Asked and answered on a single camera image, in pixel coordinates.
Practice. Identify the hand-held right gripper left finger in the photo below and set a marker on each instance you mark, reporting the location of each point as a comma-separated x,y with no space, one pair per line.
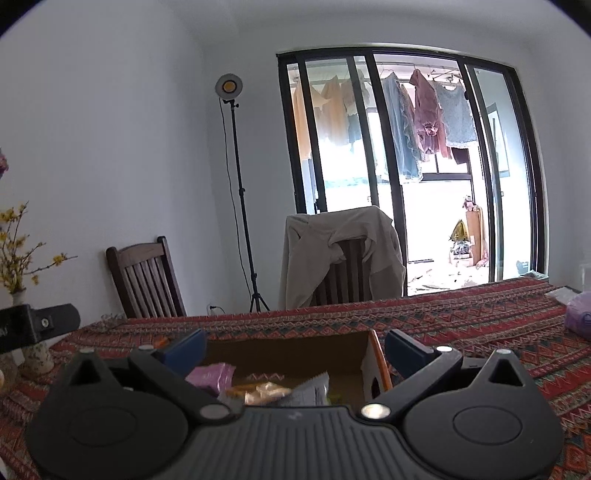
189,351

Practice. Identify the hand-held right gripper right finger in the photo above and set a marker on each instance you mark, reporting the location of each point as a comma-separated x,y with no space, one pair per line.
405,354

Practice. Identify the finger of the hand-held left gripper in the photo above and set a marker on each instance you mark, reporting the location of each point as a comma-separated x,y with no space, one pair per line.
55,321

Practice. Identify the pink snack packet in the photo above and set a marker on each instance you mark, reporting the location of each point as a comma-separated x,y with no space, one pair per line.
212,376

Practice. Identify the orange snack packet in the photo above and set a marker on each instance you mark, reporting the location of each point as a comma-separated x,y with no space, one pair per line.
258,394

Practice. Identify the orange cardboard box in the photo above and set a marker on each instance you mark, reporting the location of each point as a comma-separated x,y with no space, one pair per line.
286,353

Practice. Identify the pile of small white packets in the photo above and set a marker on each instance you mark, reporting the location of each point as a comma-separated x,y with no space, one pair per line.
307,390

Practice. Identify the floral ceramic vase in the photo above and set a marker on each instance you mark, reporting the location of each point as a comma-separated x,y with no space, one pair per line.
39,360

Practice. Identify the yellow flower branches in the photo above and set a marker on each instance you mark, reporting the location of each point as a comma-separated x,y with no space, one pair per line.
14,258

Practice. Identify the dark wooden chair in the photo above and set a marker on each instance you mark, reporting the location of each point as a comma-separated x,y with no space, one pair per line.
147,281

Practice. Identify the jacket-draped wooden chair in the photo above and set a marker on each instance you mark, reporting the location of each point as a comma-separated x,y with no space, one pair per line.
348,272

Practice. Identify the wooden balcony cabinet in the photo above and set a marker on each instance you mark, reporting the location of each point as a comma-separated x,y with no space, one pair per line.
474,235

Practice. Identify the beige jacket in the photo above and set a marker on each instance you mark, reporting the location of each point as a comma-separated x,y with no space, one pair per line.
314,249

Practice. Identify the pink artificial flower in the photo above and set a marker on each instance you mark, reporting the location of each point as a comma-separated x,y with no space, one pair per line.
2,164

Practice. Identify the white paper sheet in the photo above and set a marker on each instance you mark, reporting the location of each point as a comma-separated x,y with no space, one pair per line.
563,294

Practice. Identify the black light stand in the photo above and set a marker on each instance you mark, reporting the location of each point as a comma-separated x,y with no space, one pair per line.
240,184

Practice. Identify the purple tissue pack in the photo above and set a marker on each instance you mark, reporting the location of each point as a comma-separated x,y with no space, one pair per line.
581,316

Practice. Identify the hanging small dark garment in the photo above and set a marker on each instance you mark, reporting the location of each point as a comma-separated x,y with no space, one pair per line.
461,156

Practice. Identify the hanging maroon garment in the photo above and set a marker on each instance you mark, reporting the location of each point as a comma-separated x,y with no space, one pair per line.
429,115

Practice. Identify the hanging light blue garment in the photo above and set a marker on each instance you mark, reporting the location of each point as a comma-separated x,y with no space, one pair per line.
457,115

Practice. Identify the hanging tan garment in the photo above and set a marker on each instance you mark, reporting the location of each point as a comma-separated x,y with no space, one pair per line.
330,110

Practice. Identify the wall socket with plug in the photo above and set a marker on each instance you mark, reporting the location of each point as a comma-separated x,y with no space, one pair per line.
214,309

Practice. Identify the black sliding door frame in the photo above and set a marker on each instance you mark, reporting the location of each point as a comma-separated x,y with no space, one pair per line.
531,184

